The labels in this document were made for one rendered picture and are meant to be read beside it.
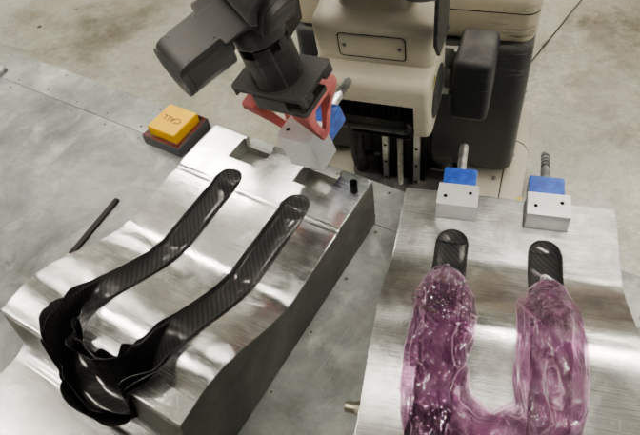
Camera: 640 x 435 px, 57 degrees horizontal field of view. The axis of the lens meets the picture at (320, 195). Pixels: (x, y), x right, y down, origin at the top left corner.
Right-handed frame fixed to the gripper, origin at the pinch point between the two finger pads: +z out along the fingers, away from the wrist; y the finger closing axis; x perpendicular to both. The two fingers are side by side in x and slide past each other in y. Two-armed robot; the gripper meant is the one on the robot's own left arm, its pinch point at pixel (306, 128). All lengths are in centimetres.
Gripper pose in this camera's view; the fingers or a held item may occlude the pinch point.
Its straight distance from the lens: 72.3
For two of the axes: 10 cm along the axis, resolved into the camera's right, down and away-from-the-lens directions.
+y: 8.2, 2.5, -5.2
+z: 3.1, 5.7, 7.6
